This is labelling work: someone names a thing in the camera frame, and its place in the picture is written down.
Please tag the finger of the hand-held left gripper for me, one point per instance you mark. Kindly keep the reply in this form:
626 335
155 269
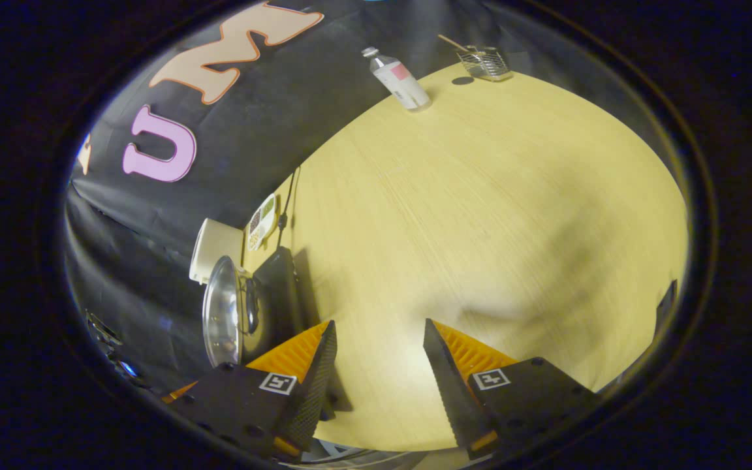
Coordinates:
181 391

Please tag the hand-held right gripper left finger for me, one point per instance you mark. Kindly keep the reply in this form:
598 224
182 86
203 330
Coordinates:
314 391

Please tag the wooden stick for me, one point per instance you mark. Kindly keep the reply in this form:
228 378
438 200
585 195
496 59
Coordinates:
452 43

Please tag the white divided dish of beans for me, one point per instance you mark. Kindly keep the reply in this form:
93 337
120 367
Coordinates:
262 222

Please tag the white toaster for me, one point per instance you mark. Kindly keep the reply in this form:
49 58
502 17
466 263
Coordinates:
214 245

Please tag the black rectangular object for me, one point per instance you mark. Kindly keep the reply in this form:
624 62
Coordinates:
666 310

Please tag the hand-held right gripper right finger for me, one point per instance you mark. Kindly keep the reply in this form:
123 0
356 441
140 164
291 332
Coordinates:
448 391

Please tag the small black round disc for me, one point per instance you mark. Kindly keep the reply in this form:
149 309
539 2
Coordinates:
463 81

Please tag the black induction cooktop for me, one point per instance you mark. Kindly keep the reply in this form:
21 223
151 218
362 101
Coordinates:
281 294

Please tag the clear bottle with pink label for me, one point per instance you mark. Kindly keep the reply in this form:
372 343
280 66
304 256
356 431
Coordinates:
402 81

